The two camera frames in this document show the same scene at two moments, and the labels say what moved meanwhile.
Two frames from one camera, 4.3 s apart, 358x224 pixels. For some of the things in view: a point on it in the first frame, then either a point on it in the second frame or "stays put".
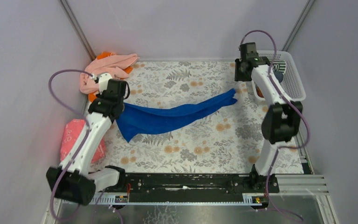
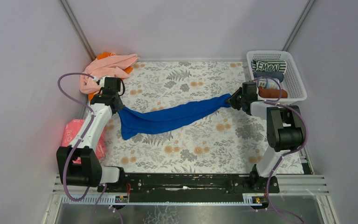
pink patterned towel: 72,130 stays put
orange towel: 92,97 stays put
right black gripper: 240,73 to 237,98
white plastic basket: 292,82 stays put
